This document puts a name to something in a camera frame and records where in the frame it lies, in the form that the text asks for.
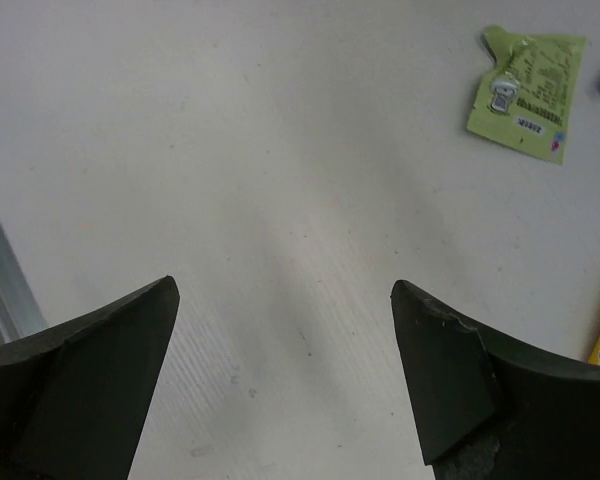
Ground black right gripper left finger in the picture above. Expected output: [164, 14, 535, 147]
[0, 276, 180, 479]

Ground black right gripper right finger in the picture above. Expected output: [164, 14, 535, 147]
[391, 280, 600, 479]

